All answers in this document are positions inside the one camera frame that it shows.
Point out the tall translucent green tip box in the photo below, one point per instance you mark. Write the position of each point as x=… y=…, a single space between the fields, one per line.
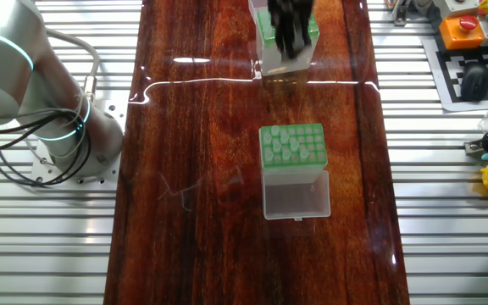
x=295 y=199

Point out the red emergency stop button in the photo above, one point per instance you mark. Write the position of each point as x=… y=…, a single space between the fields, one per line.
x=467 y=22

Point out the low green rack tip box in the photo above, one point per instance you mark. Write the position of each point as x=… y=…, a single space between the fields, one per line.
x=278 y=68

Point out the yellow button box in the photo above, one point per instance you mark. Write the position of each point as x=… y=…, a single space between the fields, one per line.
x=456 y=40

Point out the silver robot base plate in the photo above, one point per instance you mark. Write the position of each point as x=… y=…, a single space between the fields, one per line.
x=114 y=112

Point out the black computer mouse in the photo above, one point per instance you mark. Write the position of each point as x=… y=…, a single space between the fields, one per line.
x=475 y=82

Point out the glossy brown wooden board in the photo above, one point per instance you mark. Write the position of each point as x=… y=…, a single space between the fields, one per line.
x=206 y=233

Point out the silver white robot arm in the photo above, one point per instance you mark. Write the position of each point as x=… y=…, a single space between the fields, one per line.
x=7 y=63

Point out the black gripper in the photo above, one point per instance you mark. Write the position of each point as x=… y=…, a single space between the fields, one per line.
x=290 y=10

